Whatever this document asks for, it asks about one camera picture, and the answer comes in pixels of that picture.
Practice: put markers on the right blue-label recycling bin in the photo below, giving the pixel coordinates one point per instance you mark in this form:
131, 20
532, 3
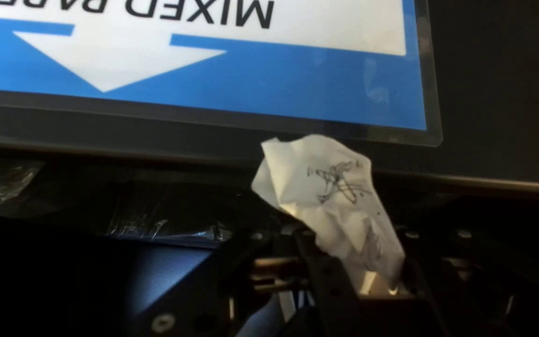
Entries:
500, 95

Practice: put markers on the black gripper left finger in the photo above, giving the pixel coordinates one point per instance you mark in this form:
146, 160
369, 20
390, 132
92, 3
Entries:
337, 306

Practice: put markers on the small scribbled paper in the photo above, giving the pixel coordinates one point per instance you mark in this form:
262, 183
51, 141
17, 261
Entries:
332, 194

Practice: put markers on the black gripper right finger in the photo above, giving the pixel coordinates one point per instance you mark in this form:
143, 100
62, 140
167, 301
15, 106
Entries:
431, 312

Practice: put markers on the mixed paper sign up arrow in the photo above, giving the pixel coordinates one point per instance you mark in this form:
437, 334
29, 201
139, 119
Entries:
281, 76

